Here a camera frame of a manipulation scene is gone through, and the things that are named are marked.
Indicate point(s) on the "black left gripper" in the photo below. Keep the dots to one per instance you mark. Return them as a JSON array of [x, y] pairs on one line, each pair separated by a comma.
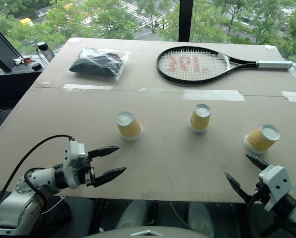
[[84, 171]]

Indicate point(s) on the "grey robot torso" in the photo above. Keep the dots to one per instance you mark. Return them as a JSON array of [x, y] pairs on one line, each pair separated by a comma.
[[148, 233]]

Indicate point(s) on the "wide white tape strip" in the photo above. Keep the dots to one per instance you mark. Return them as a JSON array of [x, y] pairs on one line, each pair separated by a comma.
[[213, 95]]

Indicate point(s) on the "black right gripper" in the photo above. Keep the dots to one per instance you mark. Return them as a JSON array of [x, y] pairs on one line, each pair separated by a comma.
[[261, 194]]

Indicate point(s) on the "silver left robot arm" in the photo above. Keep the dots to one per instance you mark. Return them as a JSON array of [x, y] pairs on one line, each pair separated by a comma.
[[10, 210]]

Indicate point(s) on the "yellow vehicle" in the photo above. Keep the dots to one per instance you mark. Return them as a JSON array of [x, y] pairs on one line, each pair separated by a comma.
[[26, 21]]

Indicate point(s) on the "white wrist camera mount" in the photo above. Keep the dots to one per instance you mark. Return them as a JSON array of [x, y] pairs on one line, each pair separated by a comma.
[[74, 148], [277, 181]]

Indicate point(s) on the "clear bag with black cloth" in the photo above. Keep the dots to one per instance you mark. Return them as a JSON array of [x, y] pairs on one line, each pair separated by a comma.
[[96, 63]]

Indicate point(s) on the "black capped bottle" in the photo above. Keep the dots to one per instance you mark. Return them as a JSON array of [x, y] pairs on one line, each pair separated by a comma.
[[42, 45]]

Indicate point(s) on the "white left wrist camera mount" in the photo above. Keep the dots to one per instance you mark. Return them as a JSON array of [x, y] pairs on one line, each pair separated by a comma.
[[74, 148]]

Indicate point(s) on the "black window pillar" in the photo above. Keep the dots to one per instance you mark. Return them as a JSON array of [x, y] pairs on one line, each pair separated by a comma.
[[186, 19]]

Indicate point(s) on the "black slanted window beam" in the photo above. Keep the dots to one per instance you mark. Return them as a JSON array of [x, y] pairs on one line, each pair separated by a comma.
[[1, 47]]

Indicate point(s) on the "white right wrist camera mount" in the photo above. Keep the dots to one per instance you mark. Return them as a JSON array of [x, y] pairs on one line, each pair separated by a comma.
[[277, 181]]

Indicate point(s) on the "black and white tennis racket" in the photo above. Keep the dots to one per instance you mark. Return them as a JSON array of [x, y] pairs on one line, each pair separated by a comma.
[[274, 65]]

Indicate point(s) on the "bunch of keys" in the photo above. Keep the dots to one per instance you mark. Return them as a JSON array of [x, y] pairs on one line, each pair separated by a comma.
[[23, 61]]

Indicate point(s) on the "long white tape strip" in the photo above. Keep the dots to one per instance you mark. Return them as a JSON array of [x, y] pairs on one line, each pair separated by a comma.
[[87, 87]]

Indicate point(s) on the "yellow paper cup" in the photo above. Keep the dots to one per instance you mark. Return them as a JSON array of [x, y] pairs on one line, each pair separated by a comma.
[[130, 129], [258, 142], [199, 122]]

